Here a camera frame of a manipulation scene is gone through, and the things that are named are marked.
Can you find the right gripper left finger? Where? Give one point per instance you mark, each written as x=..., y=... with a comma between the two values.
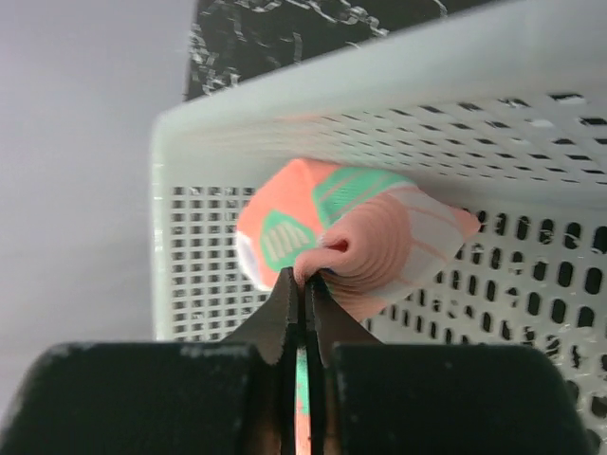
x=235, y=396

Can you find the black marbled mat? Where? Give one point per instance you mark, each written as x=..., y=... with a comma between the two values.
x=234, y=41

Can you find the white plastic basket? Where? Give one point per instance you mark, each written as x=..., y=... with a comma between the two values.
x=500, y=110

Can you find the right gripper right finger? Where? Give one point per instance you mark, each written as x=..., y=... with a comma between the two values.
x=367, y=397

